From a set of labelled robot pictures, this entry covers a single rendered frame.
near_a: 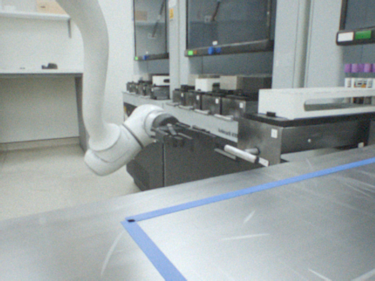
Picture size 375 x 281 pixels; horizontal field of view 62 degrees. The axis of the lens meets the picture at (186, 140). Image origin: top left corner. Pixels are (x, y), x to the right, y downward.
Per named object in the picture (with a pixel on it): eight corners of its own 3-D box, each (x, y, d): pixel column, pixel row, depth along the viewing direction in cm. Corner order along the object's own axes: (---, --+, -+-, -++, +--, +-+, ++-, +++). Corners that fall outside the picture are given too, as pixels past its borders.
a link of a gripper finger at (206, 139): (198, 143, 78) (201, 143, 78) (212, 149, 72) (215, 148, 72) (198, 131, 77) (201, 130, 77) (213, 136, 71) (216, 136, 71)
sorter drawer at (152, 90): (241, 94, 217) (241, 81, 215) (253, 95, 205) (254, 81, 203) (139, 98, 187) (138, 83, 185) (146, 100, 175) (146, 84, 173)
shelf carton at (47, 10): (37, 13, 320) (36, 0, 317) (37, 16, 339) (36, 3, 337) (67, 14, 332) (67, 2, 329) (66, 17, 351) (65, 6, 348)
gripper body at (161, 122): (150, 115, 88) (162, 119, 80) (177, 113, 92) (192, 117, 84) (150, 140, 90) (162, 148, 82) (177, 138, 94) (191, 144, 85)
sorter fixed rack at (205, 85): (249, 91, 151) (250, 78, 149) (263, 92, 142) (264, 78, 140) (194, 93, 138) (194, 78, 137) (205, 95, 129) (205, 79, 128)
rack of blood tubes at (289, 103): (351, 110, 80) (354, 86, 78) (391, 116, 71) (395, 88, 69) (256, 119, 67) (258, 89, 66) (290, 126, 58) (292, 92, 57)
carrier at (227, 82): (240, 92, 117) (241, 76, 116) (236, 92, 117) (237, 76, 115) (224, 91, 128) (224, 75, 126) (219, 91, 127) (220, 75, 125)
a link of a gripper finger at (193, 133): (173, 137, 86) (177, 136, 87) (202, 144, 78) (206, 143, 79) (173, 123, 85) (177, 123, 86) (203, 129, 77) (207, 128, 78)
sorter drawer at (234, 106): (351, 108, 142) (354, 88, 140) (381, 111, 130) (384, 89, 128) (211, 119, 111) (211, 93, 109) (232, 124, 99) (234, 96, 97)
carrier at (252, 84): (267, 95, 104) (268, 77, 103) (262, 96, 103) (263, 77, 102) (246, 93, 114) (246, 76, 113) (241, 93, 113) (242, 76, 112)
